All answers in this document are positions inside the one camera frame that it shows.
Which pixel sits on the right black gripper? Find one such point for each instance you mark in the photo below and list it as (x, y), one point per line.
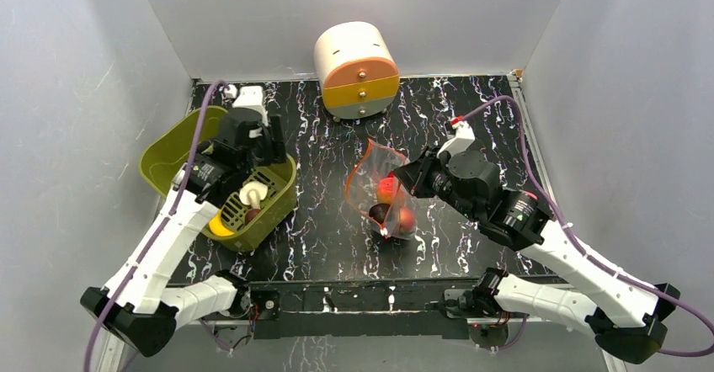
(416, 177)

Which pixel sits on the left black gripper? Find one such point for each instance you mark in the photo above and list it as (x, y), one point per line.
(272, 134)

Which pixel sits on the orange peach toy fruit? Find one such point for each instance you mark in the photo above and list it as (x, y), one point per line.
(386, 191)

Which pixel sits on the clear zip bag orange zipper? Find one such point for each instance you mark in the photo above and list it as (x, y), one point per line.
(377, 163)

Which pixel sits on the dark purple toy plum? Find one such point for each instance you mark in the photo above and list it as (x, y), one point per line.
(378, 212)

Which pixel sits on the yellow toy banana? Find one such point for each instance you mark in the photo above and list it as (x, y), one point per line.
(217, 227)

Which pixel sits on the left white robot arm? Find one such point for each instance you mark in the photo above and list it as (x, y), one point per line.
(136, 304)

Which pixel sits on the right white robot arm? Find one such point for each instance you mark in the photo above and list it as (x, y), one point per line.
(625, 321)

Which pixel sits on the white toy mushroom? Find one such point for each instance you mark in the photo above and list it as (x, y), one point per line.
(252, 194)

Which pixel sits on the dark red toy fruit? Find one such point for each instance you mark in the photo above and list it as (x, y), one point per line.
(251, 215)

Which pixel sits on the white cylindrical drawer cabinet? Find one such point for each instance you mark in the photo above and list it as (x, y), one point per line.
(357, 75)

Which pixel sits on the olive green plastic basket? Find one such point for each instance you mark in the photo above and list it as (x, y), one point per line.
(165, 156)

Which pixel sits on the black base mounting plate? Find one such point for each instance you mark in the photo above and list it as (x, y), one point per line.
(367, 307)

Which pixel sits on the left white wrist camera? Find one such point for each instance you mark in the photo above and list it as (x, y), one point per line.
(247, 97)

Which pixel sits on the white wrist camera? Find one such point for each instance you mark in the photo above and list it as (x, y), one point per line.
(247, 97)
(460, 137)

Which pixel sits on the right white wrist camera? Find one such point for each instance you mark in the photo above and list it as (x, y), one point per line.
(460, 137)

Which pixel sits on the aluminium frame rail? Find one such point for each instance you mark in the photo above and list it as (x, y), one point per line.
(463, 309)

